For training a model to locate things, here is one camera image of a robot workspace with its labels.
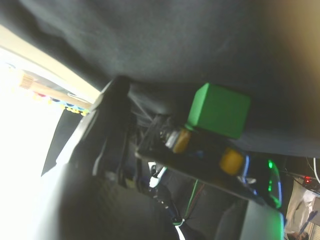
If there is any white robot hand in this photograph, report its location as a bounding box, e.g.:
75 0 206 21
24 74 286 240

